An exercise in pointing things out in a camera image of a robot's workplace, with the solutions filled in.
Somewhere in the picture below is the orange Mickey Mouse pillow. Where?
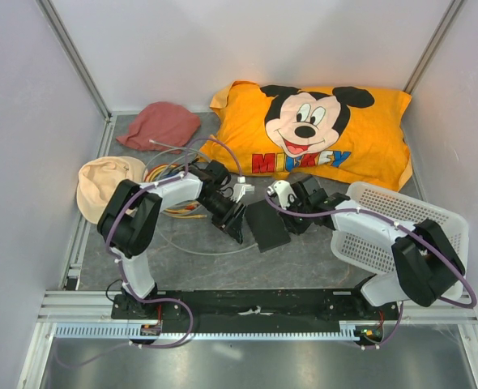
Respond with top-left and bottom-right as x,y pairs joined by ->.
200,81 -> 412,191

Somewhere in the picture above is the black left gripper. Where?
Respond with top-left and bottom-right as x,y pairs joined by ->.
198,192 -> 247,245

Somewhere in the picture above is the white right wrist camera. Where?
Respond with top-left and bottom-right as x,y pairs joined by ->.
267,180 -> 297,209

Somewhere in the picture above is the red cloth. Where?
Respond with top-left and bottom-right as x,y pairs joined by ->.
116,101 -> 201,152

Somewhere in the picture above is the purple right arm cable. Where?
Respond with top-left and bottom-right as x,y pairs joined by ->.
265,190 -> 478,352

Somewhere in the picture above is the red ethernet cable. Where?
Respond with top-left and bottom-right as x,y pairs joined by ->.
145,164 -> 199,214

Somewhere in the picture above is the black network switch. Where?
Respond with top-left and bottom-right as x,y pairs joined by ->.
245,200 -> 291,253

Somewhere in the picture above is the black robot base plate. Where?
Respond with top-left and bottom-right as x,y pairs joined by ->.
111,289 -> 399,332

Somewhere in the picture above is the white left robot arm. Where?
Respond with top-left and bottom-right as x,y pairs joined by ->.
97,160 -> 254,318

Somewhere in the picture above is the grey ethernet cable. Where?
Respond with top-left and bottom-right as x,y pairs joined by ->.
143,138 -> 264,256

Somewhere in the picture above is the white plastic basket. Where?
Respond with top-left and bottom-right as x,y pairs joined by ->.
330,181 -> 470,301

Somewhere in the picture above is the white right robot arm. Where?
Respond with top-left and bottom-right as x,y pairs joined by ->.
268,176 -> 468,319

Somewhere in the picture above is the grey slotted cable duct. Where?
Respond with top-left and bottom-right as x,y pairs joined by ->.
55,323 -> 359,341

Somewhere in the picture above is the yellow ethernet cable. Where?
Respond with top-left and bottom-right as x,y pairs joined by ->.
143,164 -> 207,222

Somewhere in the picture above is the peach bucket hat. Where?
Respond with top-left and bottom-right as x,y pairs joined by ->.
76,156 -> 146,224

